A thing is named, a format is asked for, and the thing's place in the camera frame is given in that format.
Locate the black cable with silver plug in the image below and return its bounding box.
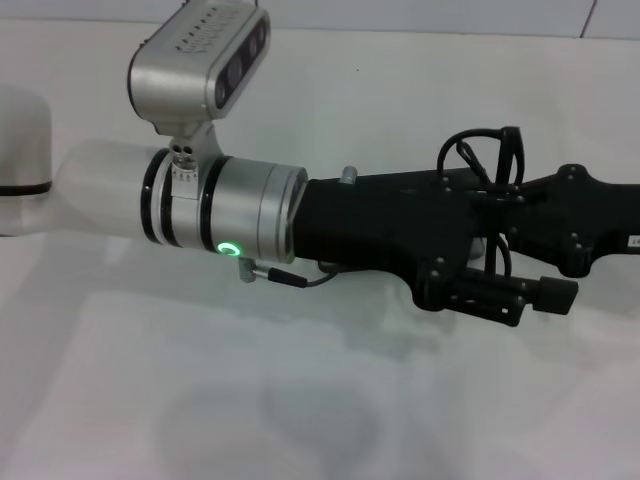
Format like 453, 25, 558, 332
237, 257, 346, 290

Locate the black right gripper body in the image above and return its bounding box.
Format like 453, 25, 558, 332
499, 163, 640, 279

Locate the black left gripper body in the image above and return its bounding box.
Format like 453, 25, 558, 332
292, 167, 482, 311

